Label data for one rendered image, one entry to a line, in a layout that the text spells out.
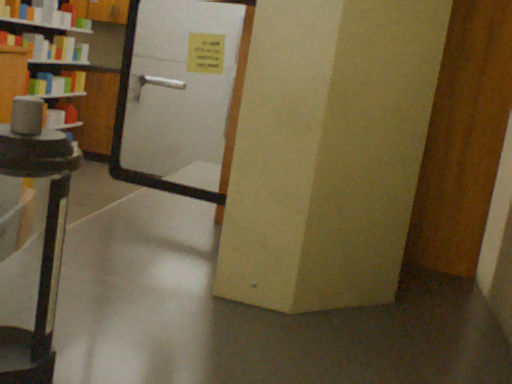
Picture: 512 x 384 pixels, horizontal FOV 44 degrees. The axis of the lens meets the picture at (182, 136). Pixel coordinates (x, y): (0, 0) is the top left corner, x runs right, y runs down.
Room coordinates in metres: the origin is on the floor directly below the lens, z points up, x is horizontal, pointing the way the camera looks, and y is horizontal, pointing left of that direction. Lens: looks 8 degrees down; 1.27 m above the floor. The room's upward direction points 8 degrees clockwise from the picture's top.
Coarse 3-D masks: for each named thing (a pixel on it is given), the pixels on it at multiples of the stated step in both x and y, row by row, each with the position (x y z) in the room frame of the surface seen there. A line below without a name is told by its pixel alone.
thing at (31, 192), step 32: (32, 160) 0.51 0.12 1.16; (64, 160) 0.53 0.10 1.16; (0, 192) 0.51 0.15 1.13; (32, 192) 0.52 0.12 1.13; (0, 224) 0.51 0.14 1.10; (32, 224) 0.52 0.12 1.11; (0, 256) 0.51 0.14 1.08; (32, 256) 0.52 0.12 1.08; (0, 288) 0.51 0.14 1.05; (32, 288) 0.52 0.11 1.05; (0, 320) 0.51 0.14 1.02; (32, 320) 0.53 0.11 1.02; (0, 352) 0.51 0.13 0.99
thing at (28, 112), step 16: (16, 112) 0.55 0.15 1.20; (32, 112) 0.55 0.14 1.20; (0, 128) 0.55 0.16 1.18; (16, 128) 0.54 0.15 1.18; (32, 128) 0.55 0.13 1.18; (0, 144) 0.52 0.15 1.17; (16, 144) 0.52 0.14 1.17; (32, 144) 0.52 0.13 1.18; (48, 144) 0.53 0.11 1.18; (64, 144) 0.55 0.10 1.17
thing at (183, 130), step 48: (144, 0) 1.24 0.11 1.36; (192, 0) 1.20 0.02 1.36; (144, 48) 1.23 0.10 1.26; (192, 48) 1.19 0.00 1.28; (240, 48) 1.16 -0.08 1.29; (144, 96) 1.23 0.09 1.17; (192, 96) 1.19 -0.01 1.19; (240, 96) 1.15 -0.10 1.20; (144, 144) 1.22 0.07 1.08; (192, 144) 1.18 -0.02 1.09
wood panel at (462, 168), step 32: (480, 0) 1.10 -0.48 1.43; (448, 32) 1.11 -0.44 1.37; (480, 32) 1.10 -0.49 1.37; (448, 64) 1.11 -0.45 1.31; (480, 64) 1.10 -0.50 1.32; (448, 96) 1.11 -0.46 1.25; (480, 96) 1.09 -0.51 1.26; (448, 128) 1.11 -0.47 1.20; (480, 128) 1.09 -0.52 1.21; (448, 160) 1.10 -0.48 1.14; (480, 160) 1.09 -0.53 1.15; (416, 192) 1.11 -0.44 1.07; (448, 192) 1.10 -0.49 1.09; (480, 192) 1.09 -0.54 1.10; (416, 224) 1.11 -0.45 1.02; (448, 224) 1.10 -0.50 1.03; (480, 224) 1.08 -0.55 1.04; (416, 256) 1.11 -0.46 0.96; (448, 256) 1.09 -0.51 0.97
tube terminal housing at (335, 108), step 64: (320, 0) 0.81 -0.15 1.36; (384, 0) 0.84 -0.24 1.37; (448, 0) 0.89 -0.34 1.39; (256, 64) 0.83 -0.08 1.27; (320, 64) 0.81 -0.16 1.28; (384, 64) 0.85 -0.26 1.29; (256, 128) 0.83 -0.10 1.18; (320, 128) 0.80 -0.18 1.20; (384, 128) 0.86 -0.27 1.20; (256, 192) 0.82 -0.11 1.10; (320, 192) 0.81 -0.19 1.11; (384, 192) 0.87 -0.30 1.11; (256, 256) 0.82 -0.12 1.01; (320, 256) 0.82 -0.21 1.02; (384, 256) 0.88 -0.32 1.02
